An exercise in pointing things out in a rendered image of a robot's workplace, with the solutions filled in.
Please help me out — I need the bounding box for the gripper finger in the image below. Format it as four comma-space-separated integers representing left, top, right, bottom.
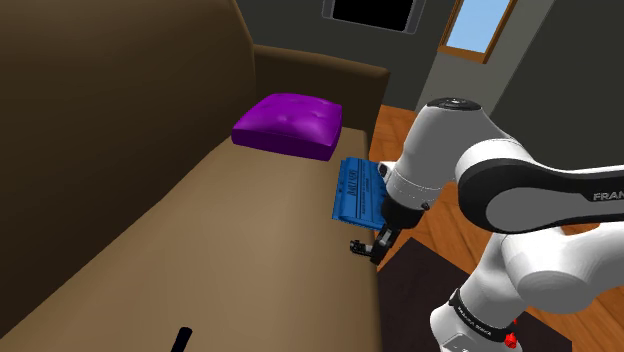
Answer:
369, 224, 403, 267
348, 238, 375, 258

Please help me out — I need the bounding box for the blue book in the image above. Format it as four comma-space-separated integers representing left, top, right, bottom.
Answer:
331, 156, 391, 232

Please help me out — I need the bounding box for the purple cushion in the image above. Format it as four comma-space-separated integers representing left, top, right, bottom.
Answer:
230, 92, 343, 163

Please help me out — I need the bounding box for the brown sofa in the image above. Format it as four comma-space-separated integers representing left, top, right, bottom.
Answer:
0, 0, 392, 352

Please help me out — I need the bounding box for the black stick-shaped object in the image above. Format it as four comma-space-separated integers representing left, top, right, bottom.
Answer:
169, 326, 194, 352

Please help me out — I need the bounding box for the window with wooden frame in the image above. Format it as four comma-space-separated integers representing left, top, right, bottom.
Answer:
437, 0, 519, 65

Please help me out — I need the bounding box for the black grey-framed wall picture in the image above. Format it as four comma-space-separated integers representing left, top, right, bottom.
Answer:
321, 0, 429, 35

